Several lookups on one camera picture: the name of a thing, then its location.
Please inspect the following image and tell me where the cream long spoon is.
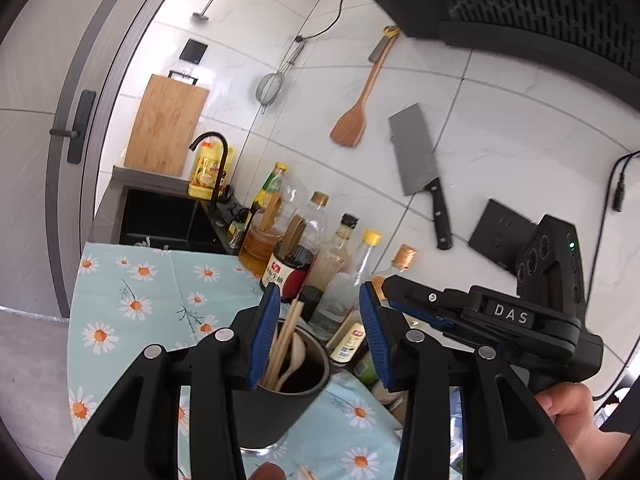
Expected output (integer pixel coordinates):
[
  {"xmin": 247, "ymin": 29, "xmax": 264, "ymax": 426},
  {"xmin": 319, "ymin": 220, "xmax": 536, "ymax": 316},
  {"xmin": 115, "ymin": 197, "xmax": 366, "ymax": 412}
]
[{"xmin": 273, "ymin": 332, "xmax": 306, "ymax": 392}]

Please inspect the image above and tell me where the person's left hand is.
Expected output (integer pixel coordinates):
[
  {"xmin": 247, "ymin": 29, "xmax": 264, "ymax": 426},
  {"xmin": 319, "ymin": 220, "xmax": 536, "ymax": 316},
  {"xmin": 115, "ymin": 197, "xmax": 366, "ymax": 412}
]
[{"xmin": 248, "ymin": 463, "xmax": 286, "ymax": 480}]

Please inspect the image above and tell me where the person's right hand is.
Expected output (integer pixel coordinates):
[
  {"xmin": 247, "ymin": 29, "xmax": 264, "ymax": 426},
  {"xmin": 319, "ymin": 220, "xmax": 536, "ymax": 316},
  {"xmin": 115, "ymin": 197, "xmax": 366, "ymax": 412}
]
[{"xmin": 535, "ymin": 382, "xmax": 629, "ymax": 480}]

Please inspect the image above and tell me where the yellow cap clear bottle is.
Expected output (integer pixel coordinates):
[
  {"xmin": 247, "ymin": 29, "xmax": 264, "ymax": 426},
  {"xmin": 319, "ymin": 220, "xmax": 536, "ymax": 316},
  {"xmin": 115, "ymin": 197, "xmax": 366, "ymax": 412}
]
[{"xmin": 309, "ymin": 229, "xmax": 382, "ymax": 342}]

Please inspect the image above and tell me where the soy sauce bottle orange cap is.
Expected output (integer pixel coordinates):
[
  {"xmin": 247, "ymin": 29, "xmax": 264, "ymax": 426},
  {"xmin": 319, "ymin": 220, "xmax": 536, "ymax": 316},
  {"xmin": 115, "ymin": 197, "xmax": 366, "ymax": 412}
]
[{"xmin": 330, "ymin": 322, "xmax": 366, "ymax": 366}]

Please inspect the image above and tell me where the green label bottle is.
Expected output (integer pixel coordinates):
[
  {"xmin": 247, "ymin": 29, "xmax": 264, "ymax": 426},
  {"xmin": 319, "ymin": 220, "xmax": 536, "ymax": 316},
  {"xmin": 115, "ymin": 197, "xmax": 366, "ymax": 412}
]
[{"xmin": 354, "ymin": 351, "xmax": 378, "ymax": 387}]

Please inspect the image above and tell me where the tall clear bottle gold cap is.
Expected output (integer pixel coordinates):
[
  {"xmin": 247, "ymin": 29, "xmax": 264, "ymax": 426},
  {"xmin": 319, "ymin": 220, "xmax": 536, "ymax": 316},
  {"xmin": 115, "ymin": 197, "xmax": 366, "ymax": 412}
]
[{"xmin": 371, "ymin": 244, "xmax": 416, "ymax": 302}]

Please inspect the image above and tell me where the black cap bottle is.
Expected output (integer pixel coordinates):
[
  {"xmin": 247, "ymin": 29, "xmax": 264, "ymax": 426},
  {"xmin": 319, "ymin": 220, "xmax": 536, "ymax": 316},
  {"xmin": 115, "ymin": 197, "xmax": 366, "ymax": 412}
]
[{"xmin": 299, "ymin": 214, "xmax": 359, "ymax": 322}]

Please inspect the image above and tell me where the large dark soy bottle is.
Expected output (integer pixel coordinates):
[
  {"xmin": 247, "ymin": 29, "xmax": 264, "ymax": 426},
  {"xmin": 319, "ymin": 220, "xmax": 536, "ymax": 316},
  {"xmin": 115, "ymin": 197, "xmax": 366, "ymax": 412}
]
[{"xmin": 260, "ymin": 191, "xmax": 329, "ymax": 304}]

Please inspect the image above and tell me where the black utensil holder cup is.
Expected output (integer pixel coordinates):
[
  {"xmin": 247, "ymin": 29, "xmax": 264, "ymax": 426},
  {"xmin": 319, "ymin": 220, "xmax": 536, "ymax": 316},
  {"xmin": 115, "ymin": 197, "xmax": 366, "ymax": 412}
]
[{"xmin": 233, "ymin": 327, "xmax": 331, "ymax": 450}]

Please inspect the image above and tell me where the honey jar with dipper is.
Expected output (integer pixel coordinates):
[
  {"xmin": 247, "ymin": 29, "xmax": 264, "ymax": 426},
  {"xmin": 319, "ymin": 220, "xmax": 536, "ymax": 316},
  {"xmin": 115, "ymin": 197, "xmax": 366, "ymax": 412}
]
[{"xmin": 239, "ymin": 192, "xmax": 282, "ymax": 278}]

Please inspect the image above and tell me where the cleaver knife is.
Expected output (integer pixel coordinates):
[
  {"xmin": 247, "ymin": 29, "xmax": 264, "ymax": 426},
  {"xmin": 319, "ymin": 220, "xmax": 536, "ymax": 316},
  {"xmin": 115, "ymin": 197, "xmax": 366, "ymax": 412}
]
[{"xmin": 388, "ymin": 103, "xmax": 452, "ymax": 250}]

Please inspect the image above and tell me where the daisy print tablecloth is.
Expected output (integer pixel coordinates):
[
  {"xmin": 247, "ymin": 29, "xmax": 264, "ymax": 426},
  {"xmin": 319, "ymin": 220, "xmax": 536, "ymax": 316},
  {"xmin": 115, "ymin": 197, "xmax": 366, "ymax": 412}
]
[{"xmin": 60, "ymin": 243, "xmax": 401, "ymax": 479}]

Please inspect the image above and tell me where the green beer bottle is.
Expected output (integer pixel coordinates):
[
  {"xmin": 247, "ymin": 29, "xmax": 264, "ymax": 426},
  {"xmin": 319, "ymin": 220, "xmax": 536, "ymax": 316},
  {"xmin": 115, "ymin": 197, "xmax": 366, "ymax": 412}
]
[{"xmin": 250, "ymin": 162, "xmax": 288, "ymax": 214}]

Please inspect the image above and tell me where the black sink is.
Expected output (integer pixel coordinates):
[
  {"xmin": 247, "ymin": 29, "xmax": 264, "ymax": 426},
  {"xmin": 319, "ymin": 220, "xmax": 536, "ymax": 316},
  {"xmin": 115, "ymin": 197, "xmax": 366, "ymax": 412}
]
[{"xmin": 89, "ymin": 166, "xmax": 238, "ymax": 255}]

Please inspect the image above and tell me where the black faucet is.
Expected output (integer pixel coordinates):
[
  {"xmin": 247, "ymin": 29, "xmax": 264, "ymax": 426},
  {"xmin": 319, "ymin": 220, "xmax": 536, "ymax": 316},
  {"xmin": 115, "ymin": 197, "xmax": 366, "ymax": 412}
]
[{"xmin": 188, "ymin": 131, "xmax": 234, "ymax": 200}]

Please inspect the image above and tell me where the wooden spatula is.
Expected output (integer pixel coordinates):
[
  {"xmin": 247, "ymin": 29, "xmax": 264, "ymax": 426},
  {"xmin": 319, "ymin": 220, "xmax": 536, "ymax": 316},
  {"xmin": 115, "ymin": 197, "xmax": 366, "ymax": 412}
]
[{"xmin": 330, "ymin": 25, "xmax": 400, "ymax": 148}]

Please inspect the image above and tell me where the yellow oil jug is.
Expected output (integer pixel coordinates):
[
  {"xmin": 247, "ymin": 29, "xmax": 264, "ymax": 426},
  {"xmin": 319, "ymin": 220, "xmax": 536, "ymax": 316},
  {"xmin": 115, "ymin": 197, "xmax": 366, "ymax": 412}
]
[{"xmin": 188, "ymin": 136, "xmax": 222, "ymax": 200}]

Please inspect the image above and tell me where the wooden cutting board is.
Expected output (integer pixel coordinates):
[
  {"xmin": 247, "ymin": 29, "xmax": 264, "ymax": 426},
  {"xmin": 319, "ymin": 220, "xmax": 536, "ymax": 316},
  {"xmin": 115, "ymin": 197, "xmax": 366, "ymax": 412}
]
[{"xmin": 124, "ymin": 75, "xmax": 209, "ymax": 177}]

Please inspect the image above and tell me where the mesh strainer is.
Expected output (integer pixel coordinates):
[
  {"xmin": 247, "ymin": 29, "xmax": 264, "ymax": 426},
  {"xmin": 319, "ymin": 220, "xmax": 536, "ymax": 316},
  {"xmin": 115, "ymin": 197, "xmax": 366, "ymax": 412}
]
[{"xmin": 255, "ymin": 36, "xmax": 307, "ymax": 112}]

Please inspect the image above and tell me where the range hood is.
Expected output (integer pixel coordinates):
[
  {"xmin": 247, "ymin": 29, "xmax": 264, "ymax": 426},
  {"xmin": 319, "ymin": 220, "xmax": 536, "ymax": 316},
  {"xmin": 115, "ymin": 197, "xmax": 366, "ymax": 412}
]
[{"xmin": 374, "ymin": 0, "xmax": 639, "ymax": 108}]

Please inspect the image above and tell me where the metal ladle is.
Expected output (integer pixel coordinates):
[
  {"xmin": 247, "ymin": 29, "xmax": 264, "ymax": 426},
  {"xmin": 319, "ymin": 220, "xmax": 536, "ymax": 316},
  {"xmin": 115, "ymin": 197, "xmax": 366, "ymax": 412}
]
[{"xmin": 192, "ymin": 0, "xmax": 215, "ymax": 22}]

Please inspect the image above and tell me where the grey door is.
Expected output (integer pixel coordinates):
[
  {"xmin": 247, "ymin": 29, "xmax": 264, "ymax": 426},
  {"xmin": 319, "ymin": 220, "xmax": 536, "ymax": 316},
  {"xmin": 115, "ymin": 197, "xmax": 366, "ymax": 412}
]
[{"xmin": 1, "ymin": 0, "xmax": 164, "ymax": 318}]

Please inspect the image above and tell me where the black wall socket panel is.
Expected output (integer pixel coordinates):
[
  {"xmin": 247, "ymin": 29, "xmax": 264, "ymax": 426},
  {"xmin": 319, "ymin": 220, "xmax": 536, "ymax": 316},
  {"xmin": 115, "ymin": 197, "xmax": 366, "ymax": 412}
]
[{"xmin": 468, "ymin": 198, "xmax": 537, "ymax": 275}]

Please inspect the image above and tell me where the black power cable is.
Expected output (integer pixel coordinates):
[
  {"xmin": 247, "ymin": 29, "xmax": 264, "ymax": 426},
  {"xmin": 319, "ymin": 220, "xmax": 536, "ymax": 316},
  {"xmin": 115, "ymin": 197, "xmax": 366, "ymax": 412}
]
[{"xmin": 584, "ymin": 148, "xmax": 640, "ymax": 401}]

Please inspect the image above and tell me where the black door handle lock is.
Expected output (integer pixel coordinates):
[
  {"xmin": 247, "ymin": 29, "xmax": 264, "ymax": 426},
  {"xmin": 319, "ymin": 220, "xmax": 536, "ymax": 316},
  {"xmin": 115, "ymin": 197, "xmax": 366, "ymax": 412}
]
[{"xmin": 50, "ymin": 90, "xmax": 96, "ymax": 165}]

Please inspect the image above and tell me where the black wall switch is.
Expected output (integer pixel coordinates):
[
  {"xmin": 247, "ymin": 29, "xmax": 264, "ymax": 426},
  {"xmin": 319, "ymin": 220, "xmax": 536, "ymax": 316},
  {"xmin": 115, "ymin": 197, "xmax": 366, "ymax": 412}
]
[{"xmin": 179, "ymin": 39, "xmax": 208, "ymax": 65}]

